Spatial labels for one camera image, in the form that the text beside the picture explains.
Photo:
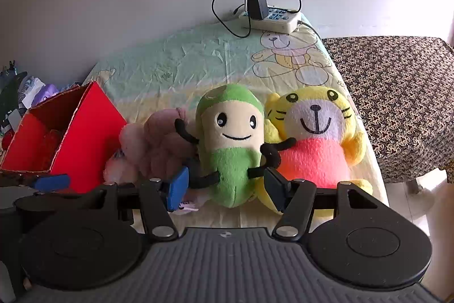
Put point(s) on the black charger adapter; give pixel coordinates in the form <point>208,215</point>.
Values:
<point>258,6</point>

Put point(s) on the red cardboard box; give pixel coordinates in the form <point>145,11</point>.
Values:
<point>92,132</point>

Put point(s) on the dark green object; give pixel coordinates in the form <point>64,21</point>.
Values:
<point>10,93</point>

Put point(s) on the green bean plush toy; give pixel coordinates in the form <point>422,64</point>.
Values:
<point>230,161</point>

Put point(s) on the brown bear plush toy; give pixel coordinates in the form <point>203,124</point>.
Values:
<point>156,146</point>

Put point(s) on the purple tissue pack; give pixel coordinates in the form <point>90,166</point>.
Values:
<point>46,93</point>

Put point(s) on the yellow tiger plush toy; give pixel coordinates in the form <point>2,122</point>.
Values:
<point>312,154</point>

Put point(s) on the white crochet cloth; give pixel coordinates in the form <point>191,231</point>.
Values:
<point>30,84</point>

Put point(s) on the white power strip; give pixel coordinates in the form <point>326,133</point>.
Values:
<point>283,24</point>

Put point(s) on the grey card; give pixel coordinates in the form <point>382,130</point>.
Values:
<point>14,119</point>

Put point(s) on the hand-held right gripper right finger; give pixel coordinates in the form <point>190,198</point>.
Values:
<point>275,189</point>

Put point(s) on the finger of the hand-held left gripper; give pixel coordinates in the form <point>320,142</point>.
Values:
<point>49,182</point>

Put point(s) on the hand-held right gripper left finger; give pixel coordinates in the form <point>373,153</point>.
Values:
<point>177,189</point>

